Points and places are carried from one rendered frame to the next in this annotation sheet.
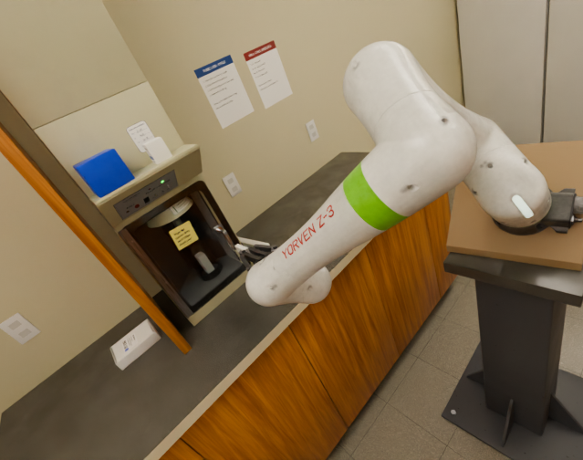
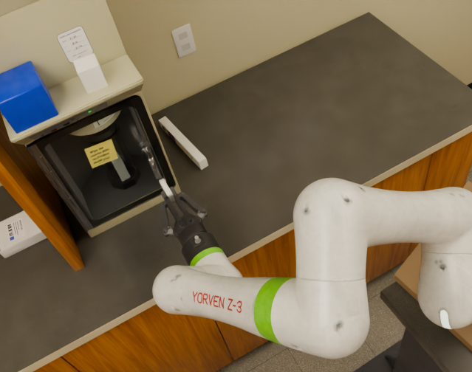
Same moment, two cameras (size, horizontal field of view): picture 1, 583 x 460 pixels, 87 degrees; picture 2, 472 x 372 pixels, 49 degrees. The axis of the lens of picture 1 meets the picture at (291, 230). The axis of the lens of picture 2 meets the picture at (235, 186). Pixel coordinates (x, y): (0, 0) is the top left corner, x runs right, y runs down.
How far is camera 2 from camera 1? 63 cm
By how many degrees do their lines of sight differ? 24
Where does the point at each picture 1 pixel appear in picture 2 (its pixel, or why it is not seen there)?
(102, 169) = (24, 106)
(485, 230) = not seen: hidden behind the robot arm
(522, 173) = (462, 295)
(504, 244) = not seen: hidden behind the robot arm
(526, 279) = (440, 353)
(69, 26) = not seen: outside the picture
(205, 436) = (82, 355)
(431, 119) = (329, 319)
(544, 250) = not seen: outside the picture
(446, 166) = (325, 355)
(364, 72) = (309, 226)
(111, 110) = (43, 15)
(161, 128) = (100, 34)
